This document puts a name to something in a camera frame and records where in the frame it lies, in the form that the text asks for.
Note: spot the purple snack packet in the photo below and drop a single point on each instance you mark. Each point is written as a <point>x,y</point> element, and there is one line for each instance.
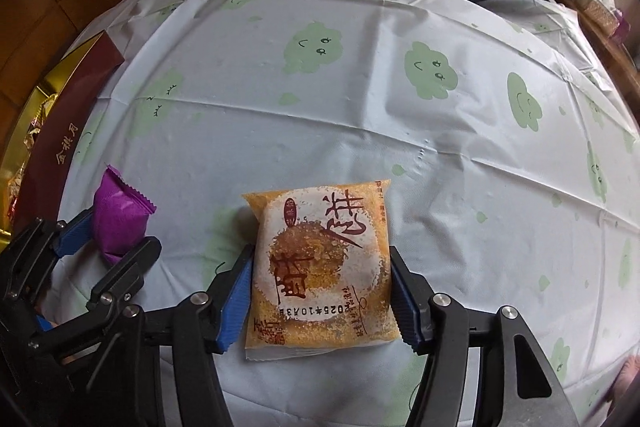
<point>120,217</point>

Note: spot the tissue box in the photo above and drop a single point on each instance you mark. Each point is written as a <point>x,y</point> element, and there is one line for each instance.
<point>597,4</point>

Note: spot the orange pastry packet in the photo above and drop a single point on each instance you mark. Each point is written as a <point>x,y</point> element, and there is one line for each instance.
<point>320,267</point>

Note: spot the wooden side table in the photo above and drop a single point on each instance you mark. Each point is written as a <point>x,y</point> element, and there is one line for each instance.
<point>625,52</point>

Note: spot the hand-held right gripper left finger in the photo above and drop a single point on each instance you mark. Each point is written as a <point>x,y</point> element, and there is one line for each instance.
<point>235,307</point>

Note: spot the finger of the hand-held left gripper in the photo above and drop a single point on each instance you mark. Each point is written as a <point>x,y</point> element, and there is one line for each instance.
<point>130,267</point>
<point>75,229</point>

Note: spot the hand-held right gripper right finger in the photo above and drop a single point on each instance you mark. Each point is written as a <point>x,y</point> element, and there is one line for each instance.
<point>405,307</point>

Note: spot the gold tin box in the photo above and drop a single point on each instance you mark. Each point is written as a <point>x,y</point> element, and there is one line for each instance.
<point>75,117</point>

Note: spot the white tablecloth with green clouds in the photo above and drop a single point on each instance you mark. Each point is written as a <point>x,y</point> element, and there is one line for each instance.
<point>400,107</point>

